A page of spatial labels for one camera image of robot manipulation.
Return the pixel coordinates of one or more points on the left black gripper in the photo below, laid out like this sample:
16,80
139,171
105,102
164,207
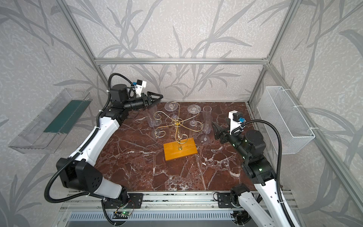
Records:
147,100

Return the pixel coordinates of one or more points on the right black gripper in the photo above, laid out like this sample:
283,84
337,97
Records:
224,135

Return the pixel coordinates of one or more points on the round wine glass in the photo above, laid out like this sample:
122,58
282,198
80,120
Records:
207,119

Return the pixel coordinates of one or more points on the clear wine glass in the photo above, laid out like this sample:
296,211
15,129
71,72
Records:
150,114
156,132
204,136
194,110
172,109

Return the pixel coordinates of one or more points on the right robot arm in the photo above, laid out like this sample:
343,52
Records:
265,179

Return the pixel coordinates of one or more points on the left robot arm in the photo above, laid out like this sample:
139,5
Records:
78,171

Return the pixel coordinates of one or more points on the yellow wooden rack base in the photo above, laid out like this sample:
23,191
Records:
175,150

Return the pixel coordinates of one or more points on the green circuit board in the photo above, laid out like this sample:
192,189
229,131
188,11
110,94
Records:
122,214

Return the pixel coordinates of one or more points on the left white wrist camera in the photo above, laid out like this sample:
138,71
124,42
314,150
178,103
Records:
138,86

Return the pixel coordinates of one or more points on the gold wire glass rack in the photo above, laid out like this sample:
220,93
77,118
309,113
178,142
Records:
177,125

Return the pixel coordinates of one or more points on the white wire mesh basket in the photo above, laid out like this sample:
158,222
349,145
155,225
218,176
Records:
277,107

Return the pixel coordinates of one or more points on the clear plastic wall bin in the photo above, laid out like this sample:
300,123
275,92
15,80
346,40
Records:
48,130

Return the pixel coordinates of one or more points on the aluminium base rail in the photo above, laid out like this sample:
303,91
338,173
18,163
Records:
155,206

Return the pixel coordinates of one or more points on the aluminium frame struts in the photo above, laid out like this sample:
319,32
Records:
350,184

